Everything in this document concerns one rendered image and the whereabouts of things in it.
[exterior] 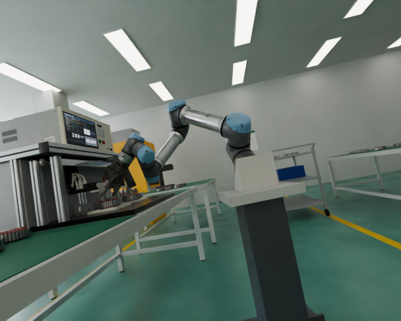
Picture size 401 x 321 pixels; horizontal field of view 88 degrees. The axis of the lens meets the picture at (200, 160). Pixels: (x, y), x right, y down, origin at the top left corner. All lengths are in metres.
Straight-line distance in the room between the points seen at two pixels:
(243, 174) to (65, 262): 0.70
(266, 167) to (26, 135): 1.19
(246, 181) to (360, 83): 7.00
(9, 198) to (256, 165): 1.09
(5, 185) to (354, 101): 7.45
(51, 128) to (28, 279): 0.90
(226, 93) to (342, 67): 3.38
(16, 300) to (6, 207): 0.80
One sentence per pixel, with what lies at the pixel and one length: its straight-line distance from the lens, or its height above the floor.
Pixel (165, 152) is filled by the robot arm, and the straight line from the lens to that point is 1.16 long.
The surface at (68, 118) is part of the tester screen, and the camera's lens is 1.28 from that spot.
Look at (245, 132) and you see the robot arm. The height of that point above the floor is 1.02.
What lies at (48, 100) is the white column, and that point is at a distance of 5.73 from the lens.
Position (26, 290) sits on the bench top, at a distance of 0.49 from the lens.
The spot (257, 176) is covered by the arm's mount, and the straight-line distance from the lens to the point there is 0.97.
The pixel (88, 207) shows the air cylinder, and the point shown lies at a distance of 1.24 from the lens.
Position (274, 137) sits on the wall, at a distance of 6.55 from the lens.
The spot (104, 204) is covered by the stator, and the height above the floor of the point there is 0.80.
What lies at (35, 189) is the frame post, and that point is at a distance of 1.15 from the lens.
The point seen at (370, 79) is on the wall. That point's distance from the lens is 7.94.
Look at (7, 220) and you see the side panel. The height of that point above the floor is 0.82.
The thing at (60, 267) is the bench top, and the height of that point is 0.73.
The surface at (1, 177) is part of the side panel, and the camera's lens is 1.26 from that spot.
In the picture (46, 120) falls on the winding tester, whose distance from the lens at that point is 1.31.
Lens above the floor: 0.85
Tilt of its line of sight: 4 degrees up
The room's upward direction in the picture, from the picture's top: 11 degrees counter-clockwise
